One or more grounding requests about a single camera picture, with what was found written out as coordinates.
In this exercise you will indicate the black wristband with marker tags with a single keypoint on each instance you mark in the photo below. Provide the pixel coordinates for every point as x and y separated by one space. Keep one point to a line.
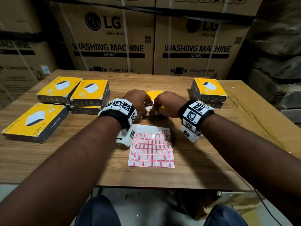
195 115
115 114

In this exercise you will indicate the person's left forearm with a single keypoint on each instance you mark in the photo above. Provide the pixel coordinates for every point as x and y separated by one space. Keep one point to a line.
58 171

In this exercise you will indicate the person's left leg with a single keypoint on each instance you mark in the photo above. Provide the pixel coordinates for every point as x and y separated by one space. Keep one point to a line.
98 213

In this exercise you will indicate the black metal table frame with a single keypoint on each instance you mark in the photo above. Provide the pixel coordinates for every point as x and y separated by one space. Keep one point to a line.
100 191

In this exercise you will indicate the sheet of red-bordered labels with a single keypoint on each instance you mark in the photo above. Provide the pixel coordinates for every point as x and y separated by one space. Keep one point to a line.
150 150

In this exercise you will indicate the plastic wrapped cardboard stack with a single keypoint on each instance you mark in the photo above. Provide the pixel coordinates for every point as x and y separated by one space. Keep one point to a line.
275 51

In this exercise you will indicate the person's left hand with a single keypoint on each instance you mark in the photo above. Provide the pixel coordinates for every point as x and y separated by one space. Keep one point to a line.
138 98

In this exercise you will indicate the person's right leg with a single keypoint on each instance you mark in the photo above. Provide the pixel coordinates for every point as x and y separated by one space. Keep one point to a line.
225 216

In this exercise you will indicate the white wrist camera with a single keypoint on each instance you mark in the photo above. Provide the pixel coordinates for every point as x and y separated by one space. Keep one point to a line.
124 138
190 135

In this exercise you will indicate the black stretch wrap band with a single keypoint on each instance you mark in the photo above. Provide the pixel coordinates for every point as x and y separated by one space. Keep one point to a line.
188 16
18 36

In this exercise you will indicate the stack of large printed cartons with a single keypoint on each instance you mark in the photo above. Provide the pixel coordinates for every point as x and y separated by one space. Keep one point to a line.
105 61

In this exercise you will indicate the person's right forearm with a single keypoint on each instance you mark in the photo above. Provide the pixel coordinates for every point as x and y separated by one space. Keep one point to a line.
254 152

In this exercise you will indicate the person's right hand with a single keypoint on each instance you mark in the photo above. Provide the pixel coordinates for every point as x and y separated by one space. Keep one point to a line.
170 104

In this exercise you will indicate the person's leg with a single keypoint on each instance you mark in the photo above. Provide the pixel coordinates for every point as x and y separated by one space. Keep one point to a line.
225 216
98 213

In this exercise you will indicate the group of yellow boxes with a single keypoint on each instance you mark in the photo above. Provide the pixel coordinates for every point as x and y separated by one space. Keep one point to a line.
42 120

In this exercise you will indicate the flat brown cardboard sheet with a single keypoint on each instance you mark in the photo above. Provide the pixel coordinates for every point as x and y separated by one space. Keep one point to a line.
256 112

